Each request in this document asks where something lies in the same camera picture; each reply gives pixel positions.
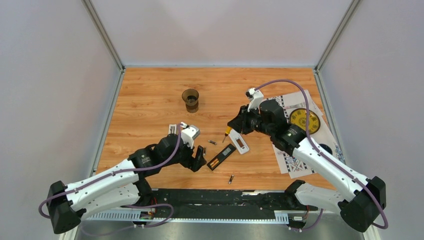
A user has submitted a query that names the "yellow patterned plate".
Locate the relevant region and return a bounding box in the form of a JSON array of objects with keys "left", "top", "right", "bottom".
[{"left": 289, "top": 107, "right": 322, "bottom": 135}]

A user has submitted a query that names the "patterned white cloth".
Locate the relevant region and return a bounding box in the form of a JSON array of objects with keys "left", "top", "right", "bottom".
[{"left": 264, "top": 89, "right": 347, "bottom": 175}]

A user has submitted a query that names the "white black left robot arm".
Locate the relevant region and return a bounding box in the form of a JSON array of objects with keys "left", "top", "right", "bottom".
[{"left": 38, "top": 122, "right": 206, "bottom": 234}]

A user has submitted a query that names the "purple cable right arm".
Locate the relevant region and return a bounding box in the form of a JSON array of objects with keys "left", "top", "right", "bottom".
[{"left": 254, "top": 78, "right": 389, "bottom": 232}]

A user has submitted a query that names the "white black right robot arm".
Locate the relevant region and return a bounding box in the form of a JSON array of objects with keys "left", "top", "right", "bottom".
[{"left": 227, "top": 99, "right": 388, "bottom": 233}]

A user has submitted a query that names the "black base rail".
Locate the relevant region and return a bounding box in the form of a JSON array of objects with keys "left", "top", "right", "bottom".
[{"left": 119, "top": 188, "right": 319, "bottom": 221}]

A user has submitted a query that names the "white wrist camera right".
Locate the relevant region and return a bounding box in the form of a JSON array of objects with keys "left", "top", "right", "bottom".
[{"left": 245, "top": 87, "right": 264, "bottom": 112}]

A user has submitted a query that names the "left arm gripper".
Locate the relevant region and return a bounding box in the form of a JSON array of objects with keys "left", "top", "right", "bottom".
[{"left": 162, "top": 137, "right": 207, "bottom": 172}]

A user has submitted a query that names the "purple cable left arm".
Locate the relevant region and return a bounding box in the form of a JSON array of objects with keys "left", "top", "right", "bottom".
[{"left": 38, "top": 123, "right": 184, "bottom": 229}]

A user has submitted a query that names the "small white remote control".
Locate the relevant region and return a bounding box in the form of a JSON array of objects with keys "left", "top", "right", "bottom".
[{"left": 168, "top": 124, "right": 178, "bottom": 135}]

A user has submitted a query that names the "metal fork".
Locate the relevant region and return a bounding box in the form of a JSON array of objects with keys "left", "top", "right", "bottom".
[{"left": 284, "top": 102, "right": 306, "bottom": 110}]

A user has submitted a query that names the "aluminium frame rail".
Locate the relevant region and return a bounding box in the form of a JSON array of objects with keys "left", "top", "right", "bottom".
[{"left": 67, "top": 187, "right": 372, "bottom": 224}]

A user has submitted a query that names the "yellow handled screwdriver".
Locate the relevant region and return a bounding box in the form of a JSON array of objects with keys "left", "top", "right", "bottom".
[{"left": 222, "top": 126, "right": 232, "bottom": 143}]

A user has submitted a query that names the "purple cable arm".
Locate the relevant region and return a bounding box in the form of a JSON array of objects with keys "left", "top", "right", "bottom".
[
  {"left": 254, "top": 78, "right": 389, "bottom": 232},
  {"left": 38, "top": 123, "right": 184, "bottom": 229}
]

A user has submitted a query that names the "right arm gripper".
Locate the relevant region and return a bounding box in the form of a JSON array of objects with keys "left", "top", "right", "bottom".
[{"left": 227, "top": 104, "right": 274, "bottom": 137}]

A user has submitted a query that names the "brown translucent plastic cup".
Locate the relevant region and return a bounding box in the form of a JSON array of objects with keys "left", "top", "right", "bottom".
[{"left": 181, "top": 88, "right": 200, "bottom": 113}]

